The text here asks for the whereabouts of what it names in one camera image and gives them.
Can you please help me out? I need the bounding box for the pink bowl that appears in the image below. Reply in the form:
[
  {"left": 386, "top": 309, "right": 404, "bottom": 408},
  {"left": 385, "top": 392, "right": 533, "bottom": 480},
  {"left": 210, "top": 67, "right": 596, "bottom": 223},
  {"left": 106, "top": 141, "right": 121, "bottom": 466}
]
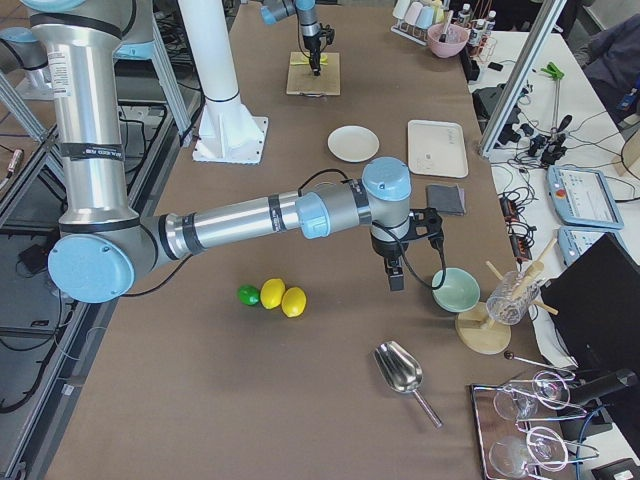
[{"left": 427, "top": 24, "right": 470, "bottom": 58}]

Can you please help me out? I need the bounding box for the yellow plastic knife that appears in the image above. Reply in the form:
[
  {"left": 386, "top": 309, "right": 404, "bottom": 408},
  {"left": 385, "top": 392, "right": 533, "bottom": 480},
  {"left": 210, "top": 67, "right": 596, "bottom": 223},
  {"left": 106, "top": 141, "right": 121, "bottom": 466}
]
[{"left": 289, "top": 57, "right": 328, "bottom": 66}]

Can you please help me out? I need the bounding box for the whole lemon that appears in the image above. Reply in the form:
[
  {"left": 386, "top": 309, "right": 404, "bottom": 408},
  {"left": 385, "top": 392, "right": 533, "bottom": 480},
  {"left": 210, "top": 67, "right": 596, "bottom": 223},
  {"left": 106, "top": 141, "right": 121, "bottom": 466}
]
[
  {"left": 281, "top": 287, "right": 307, "bottom": 318},
  {"left": 260, "top": 278, "right": 286, "bottom": 310}
]

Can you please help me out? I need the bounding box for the grey folded cloth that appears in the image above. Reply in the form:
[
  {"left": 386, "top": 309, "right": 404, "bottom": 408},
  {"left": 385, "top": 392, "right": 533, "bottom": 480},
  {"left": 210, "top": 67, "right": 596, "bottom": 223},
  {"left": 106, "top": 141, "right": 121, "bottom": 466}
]
[{"left": 426, "top": 184, "right": 466, "bottom": 216}]

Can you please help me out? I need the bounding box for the aluminium frame post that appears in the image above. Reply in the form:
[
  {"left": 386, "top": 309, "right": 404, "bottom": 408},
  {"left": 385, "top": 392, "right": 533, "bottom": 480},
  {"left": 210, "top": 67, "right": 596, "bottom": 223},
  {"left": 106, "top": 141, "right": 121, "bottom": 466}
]
[{"left": 479, "top": 0, "right": 566, "bottom": 159}]

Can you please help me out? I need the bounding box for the black monitor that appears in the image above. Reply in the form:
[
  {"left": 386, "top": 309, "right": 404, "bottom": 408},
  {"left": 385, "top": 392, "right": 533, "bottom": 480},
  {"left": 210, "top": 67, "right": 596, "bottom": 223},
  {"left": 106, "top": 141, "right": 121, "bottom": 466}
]
[{"left": 541, "top": 233, "right": 639, "bottom": 372}]

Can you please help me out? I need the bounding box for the long reacher grabber tool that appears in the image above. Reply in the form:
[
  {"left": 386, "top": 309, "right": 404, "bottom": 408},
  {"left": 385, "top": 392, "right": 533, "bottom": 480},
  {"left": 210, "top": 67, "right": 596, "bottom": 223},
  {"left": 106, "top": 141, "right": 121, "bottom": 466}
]
[{"left": 527, "top": 62, "right": 572, "bottom": 168}]

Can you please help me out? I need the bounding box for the clear textured glass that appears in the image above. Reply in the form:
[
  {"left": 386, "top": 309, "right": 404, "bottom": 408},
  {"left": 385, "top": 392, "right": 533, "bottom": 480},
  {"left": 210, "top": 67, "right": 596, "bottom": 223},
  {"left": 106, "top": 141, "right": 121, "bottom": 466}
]
[{"left": 486, "top": 271, "right": 540, "bottom": 326}]

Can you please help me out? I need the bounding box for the mint green bowl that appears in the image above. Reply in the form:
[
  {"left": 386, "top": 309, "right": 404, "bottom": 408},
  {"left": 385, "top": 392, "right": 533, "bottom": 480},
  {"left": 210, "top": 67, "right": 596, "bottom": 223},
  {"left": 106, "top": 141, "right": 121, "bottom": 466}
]
[{"left": 432, "top": 267, "right": 480, "bottom": 313}]

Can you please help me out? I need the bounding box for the upper blue teach pendant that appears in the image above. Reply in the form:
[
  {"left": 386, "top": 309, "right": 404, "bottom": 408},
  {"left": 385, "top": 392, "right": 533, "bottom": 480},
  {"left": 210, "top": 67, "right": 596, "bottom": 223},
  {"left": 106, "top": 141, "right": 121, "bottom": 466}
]
[{"left": 546, "top": 165, "right": 624, "bottom": 230}]

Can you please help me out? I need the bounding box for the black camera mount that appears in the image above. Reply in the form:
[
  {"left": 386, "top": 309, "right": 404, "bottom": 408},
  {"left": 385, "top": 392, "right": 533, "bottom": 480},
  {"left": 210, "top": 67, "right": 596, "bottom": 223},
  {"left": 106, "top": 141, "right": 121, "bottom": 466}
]
[
  {"left": 404, "top": 207, "right": 444, "bottom": 249},
  {"left": 320, "top": 24, "right": 335, "bottom": 47}
]

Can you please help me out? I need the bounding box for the white cup rack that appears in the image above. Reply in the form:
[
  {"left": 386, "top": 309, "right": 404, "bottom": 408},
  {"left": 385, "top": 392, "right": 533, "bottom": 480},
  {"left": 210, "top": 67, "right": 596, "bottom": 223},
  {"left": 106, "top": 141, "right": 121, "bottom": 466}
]
[{"left": 391, "top": 0, "right": 450, "bottom": 45}]

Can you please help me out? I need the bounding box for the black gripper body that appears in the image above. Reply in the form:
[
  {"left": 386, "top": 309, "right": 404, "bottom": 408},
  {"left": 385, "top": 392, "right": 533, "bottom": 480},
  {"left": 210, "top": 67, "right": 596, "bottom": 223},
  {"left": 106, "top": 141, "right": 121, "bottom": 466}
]
[
  {"left": 303, "top": 34, "right": 321, "bottom": 63},
  {"left": 371, "top": 223, "right": 408, "bottom": 268}
]

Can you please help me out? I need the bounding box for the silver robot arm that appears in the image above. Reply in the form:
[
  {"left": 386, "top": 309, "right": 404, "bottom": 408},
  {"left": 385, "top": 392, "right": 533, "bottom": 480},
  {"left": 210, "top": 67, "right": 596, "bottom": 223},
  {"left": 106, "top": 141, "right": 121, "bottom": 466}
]
[
  {"left": 260, "top": 0, "right": 323, "bottom": 76},
  {"left": 26, "top": 1, "right": 415, "bottom": 304}
]

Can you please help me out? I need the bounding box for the green lime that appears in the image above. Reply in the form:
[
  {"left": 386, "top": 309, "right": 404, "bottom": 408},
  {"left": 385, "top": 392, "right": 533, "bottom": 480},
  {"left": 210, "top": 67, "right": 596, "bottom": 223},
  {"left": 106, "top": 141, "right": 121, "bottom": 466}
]
[{"left": 236, "top": 285, "right": 260, "bottom": 306}]

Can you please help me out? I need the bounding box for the wooden cup stand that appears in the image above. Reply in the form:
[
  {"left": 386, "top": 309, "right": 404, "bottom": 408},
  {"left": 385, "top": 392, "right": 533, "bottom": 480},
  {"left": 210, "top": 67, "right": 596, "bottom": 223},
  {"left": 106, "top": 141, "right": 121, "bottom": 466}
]
[{"left": 455, "top": 238, "right": 559, "bottom": 355}]

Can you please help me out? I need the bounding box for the cream round plate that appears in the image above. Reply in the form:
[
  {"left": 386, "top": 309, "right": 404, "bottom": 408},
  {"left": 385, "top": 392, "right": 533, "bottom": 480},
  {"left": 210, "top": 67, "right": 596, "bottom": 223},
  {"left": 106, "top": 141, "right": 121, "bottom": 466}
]
[{"left": 327, "top": 125, "right": 379, "bottom": 163}]

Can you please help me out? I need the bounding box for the copper wire bottle rack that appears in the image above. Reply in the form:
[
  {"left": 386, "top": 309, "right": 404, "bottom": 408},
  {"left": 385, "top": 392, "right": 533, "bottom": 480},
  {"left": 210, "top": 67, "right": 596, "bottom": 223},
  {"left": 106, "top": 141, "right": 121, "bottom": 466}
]
[{"left": 455, "top": 1, "right": 497, "bottom": 65}]

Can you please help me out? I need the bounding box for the upper wine glass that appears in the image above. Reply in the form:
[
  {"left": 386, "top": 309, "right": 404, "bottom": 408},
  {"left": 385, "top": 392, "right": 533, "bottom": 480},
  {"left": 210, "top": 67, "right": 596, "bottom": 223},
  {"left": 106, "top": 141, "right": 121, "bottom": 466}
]
[{"left": 493, "top": 370, "right": 570, "bottom": 421}]

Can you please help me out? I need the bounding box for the lower blue teach pendant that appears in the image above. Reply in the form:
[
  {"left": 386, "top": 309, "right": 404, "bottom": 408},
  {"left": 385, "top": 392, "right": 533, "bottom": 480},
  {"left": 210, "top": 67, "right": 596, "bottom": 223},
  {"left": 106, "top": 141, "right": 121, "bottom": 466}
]
[{"left": 557, "top": 226, "right": 609, "bottom": 267}]

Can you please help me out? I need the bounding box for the cream rabbit tray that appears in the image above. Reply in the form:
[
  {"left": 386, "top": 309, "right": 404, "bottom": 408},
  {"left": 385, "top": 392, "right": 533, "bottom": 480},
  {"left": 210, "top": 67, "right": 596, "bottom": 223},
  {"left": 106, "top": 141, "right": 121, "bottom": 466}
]
[{"left": 407, "top": 120, "right": 468, "bottom": 178}]

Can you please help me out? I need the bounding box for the blue teach pendant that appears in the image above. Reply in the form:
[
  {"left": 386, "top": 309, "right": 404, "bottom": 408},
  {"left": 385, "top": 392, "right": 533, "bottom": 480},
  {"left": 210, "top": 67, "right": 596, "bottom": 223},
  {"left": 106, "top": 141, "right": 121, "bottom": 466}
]
[
  {"left": 557, "top": 226, "right": 609, "bottom": 267},
  {"left": 546, "top": 165, "right": 624, "bottom": 230}
]

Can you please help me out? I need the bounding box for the lower wine glass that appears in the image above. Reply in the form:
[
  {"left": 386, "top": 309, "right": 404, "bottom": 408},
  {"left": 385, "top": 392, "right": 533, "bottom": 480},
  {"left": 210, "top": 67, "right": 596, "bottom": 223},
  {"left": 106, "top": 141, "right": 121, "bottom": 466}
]
[{"left": 489, "top": 426, "right": 569, "bottom": 479}]

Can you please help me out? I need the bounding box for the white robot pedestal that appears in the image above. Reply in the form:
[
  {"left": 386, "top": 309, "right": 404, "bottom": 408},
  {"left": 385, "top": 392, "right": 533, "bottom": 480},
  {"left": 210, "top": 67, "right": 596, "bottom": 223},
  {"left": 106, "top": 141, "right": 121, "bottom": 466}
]
[{"left": 179, "top": 0, "right": 268, "bottom": 165}]

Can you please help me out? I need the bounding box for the whole lemon front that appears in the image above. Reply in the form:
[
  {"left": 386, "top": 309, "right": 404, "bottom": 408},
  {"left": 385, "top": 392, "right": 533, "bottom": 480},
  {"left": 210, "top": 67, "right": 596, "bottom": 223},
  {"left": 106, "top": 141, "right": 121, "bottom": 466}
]
[{"left": 281, "top": 287, "right": 307, "bottom": 318}]

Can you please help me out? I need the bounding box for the whole lemon rear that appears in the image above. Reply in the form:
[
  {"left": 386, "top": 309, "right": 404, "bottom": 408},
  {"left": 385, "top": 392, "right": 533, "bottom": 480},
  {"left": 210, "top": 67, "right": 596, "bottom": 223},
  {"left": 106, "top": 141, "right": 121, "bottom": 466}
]
[{"left": 260, "top": 278, "right": 286, "bottom": 310}]

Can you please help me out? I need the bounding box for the small spoon dark tip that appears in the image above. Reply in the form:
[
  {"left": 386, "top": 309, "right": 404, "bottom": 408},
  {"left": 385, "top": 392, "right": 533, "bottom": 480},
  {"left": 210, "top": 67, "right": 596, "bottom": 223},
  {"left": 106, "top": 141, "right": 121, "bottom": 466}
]
[{"left": 503, "top": 350, "right": 552, "bottom": 368}]

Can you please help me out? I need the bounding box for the steel scoop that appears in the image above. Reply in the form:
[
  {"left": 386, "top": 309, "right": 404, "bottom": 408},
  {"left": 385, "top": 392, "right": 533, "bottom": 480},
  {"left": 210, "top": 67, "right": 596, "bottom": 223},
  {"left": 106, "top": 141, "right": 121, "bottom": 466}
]
[{"left": 374, "top": 340, "right": 443, "bottom": 429}]

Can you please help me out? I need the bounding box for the steel glass rack tray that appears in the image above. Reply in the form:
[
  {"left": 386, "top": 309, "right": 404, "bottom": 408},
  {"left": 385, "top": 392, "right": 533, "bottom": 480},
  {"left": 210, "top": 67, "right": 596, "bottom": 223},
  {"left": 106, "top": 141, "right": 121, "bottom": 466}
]
[{"left": 469, "top": 370, "right": 600, "bottom": 479}]

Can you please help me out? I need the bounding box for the wooden cutting board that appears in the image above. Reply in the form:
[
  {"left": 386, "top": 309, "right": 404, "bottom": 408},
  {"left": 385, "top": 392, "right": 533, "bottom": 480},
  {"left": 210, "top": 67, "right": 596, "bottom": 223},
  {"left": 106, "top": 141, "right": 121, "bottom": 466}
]
[{"left": 286, "top": 52, "right": 341, "bottom": 96}]

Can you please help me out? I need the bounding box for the wine glass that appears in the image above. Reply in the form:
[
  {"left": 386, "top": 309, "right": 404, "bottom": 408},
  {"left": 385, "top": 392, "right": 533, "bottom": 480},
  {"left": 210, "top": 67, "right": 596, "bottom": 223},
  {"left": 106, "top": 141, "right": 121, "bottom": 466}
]
[
  {"left": 489, "top": 426, "right": 569, "bottom": 479},
  {"left": 493, "top": 370, "right": 570, "bottom": 421}
]

